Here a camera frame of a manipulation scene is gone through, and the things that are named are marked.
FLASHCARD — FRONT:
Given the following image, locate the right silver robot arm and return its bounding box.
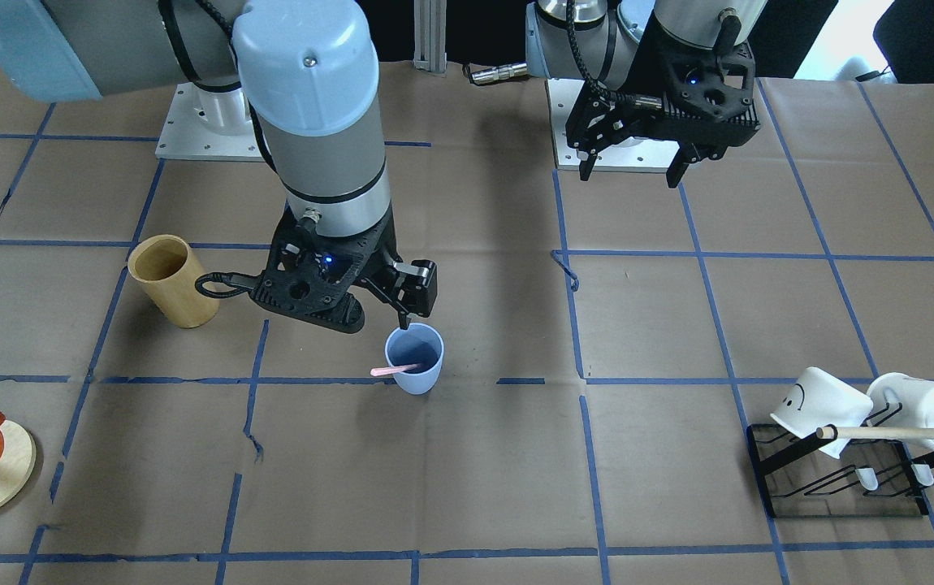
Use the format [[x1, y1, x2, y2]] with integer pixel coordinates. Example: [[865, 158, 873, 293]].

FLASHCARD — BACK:
[[0, 1, 438, 334]]

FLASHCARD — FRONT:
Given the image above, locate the white mug with face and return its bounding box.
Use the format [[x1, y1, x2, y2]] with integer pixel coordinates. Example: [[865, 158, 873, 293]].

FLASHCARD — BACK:
[[769, 366, 873, 440]]

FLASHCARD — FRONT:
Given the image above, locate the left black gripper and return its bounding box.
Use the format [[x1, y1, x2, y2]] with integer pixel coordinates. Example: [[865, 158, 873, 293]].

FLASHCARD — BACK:
[[566, 79, 698, 189]]

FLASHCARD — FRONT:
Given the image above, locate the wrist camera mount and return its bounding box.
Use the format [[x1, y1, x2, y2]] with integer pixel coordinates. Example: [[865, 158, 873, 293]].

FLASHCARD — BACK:
[[249, 210, 394, 334], [626, 22, 761, 159]]

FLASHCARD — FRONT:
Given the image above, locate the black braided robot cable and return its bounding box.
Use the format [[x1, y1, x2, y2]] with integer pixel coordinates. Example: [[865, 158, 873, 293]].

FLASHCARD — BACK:
[[467, 0, 663, 111]]

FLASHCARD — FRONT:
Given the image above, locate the aluminium frame post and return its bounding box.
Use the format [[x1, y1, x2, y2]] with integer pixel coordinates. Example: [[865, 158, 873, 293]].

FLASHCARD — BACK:
[[413, 0, 448, 76]]

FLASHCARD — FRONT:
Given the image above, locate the light blue plastic cup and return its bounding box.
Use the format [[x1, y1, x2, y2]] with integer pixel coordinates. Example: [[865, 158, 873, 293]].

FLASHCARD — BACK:
[[384, 323, 445, 396]]

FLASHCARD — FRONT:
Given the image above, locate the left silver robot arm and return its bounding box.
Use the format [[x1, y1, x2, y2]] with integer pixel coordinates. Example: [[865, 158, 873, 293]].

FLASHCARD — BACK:
[[525, 1, 767, 189]]

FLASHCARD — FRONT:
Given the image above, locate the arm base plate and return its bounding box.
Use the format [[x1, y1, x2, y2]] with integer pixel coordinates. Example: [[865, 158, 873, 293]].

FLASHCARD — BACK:
[[155, 83, 262, 162], [545, 77, 683, 173]]

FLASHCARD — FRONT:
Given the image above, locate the white mug upper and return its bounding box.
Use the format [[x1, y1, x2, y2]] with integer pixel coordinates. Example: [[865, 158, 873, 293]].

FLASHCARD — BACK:
[[867, 371, 934, 428]]

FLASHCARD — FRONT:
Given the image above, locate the wooden mug tree stand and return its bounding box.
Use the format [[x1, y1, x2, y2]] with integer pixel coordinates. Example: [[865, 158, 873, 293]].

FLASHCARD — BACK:
[[0, 421, 37, 508]]

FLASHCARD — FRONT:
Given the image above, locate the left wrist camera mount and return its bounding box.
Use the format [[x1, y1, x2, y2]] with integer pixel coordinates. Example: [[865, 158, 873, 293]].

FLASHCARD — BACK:
[[626, 22, 761, 159]]

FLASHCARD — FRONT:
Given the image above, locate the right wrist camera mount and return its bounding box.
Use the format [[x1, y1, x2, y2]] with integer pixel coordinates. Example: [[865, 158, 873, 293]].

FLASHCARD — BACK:
[[249, 210, 394, 334]]

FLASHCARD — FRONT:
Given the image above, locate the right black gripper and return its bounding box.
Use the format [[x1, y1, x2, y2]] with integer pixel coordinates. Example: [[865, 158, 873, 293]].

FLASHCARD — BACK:
[[345, 228, 439, 329]]

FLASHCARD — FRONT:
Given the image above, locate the black wire cup rack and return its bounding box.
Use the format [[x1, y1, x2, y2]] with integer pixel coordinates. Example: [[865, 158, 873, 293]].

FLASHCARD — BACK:
[[746, 423, 934, 519]]

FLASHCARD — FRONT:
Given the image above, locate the bamboo chopstick holder cup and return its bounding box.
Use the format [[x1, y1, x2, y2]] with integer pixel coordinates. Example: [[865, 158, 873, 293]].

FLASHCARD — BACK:
[[127, 234, 219, 329]]

